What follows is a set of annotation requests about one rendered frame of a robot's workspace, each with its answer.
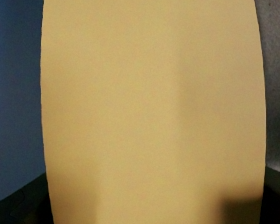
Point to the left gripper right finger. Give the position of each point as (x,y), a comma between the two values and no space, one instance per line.
(270,209)

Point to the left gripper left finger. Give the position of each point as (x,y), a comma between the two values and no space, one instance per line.
(28,205)

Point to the brown cardboard carton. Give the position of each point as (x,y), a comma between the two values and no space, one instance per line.
(153,111)

